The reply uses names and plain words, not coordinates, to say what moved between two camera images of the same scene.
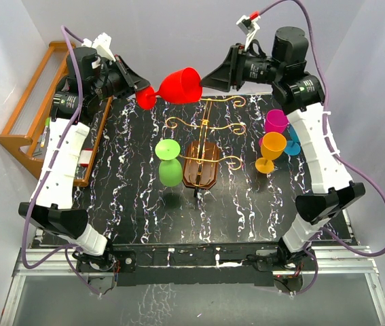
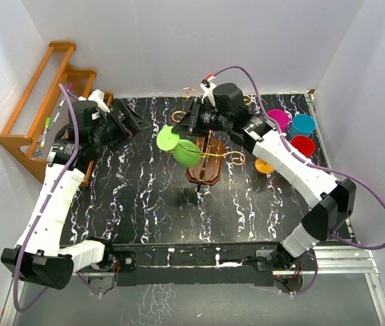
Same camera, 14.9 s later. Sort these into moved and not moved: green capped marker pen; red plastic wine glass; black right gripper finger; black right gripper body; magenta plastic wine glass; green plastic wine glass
Moved: black right gripper finger; green plastic wine glass; red plastic wine glass; black right gripper body
Not moved: green capped marker pen; magenta plastic wine glass
